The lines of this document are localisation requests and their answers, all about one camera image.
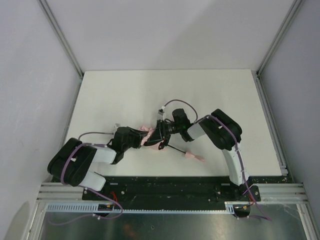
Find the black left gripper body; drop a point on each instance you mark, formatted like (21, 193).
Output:
(136, 139)

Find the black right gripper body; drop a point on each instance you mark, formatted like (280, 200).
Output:
(161, 130)

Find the pink folding umbrella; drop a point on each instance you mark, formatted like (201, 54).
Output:
(187, 154)

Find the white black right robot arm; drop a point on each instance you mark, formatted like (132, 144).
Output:
(223, 132)

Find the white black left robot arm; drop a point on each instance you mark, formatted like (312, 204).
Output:
(71, 164)

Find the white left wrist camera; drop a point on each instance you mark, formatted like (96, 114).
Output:
(115, 128)

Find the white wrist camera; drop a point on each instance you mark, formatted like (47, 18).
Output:
(161, 114)
(115, 128)

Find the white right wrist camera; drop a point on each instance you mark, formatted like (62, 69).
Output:
(161, 114)

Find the aluminium corner post left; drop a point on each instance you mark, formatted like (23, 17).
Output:
(46, 9)

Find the aluminium corner post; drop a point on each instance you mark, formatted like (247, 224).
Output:
(46, 9)
(280, 34)

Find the aluminium corner post right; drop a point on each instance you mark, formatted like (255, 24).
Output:
(280, 34)

